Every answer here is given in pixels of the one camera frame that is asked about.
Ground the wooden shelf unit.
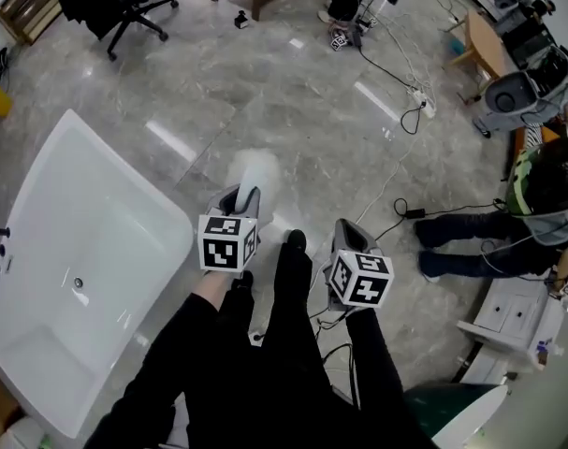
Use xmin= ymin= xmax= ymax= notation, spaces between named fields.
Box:
xmin=0 ymin=0 xmax=64 ymax=47

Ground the dark green bin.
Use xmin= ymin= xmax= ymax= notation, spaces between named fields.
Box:
xmin=401 ymin=381 xmax=501 ymax=440

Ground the white fluffy cleaning tool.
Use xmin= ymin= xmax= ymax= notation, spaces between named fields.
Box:
xmin=226 ymin=149 xmax=284 ymax=215

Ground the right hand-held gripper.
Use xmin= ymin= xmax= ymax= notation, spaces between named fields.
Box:
xmin=321 ymin=218 xmax=395 ymax=313

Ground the white bathtub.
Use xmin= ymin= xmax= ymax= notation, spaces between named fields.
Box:
xmin=0 ymin=108 xmax=195 ymax=440

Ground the black adapter cable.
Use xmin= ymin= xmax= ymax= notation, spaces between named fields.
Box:
xmin=373 ymin=197 xmax=507 ymax=243

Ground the white floor cable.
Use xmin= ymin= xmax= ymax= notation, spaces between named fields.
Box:
xmin=353 ymin=118 xmax=428 ymax=226

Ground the person's right forearm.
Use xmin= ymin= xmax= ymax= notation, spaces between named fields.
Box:
xmin=343 ymin=303 xmax=437 ymax=449

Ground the person's right leg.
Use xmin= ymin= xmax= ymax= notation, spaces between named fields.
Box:
xmin=259 ymin=228 xmax=359 ymax=449

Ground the black floor cable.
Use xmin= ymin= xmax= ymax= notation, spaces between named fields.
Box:
xmin=357 ymin=43 xmax=429 ymax=136

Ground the light wooden stool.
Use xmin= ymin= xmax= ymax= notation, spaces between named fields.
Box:
xmin=449 ymin=8 xmax=508 ymax=81

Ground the white cabinet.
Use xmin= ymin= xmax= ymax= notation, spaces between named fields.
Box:
xmin=455 ymin=277 xmax=568 ymax=374

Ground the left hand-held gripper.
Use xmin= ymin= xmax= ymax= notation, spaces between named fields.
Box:
xmin=197 ymin=183 xmax=263 ymax=275

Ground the person's left forearm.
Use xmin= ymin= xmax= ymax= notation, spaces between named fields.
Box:
xmin=83 ymin=268 xmax=247 ymax=449

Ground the white power strip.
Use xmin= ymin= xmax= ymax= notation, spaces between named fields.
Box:
xmin=406 ymin=86 xmax=437 ymax=120

